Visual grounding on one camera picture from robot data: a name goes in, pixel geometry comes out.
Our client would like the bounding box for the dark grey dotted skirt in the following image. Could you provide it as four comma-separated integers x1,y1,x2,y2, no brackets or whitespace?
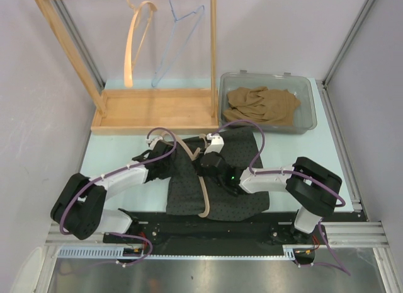
166,127,270,222

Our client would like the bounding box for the aluminium frame post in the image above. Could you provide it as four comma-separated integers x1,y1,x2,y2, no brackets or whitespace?
51,0,106,93
324,0,380,88

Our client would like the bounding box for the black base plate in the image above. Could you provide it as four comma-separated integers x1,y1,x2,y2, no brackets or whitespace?
103,212,326,257

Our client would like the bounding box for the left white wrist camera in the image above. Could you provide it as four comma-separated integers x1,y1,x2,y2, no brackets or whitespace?
145,136,166,150

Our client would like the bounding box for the white rounded object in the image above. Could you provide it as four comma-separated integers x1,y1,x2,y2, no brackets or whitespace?
10,247,45,293

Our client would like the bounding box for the tan cloth garment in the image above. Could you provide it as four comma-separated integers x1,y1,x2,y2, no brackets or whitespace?
223,86,301,126

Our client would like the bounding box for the light wooden hanger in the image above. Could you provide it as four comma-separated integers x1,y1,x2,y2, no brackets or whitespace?
123,0,157,88

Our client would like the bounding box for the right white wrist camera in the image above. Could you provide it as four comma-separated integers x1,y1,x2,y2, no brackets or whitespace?
204,133,224,154

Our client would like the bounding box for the right aluminium frame post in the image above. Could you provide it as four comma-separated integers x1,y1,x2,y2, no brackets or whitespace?
324,0,380,88

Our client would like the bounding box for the white slotted cable duct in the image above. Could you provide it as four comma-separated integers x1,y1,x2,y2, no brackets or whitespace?
57,246,314,261

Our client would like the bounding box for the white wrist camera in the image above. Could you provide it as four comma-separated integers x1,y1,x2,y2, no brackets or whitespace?
204,133,224,154
145,136,166,150

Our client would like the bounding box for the wooden clothes rack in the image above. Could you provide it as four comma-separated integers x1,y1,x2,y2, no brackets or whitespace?
35,0,219,135

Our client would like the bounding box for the left aluminium frame post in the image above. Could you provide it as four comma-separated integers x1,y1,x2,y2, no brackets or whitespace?
51,0,106,93

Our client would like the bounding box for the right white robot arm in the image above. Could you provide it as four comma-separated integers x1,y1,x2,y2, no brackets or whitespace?
193,152,346,244

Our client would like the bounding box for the clear plastic bin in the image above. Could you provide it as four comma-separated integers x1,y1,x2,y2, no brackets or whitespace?
219,71,317,134

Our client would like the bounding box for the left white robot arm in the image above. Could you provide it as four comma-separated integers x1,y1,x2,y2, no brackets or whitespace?
50,140,177,243

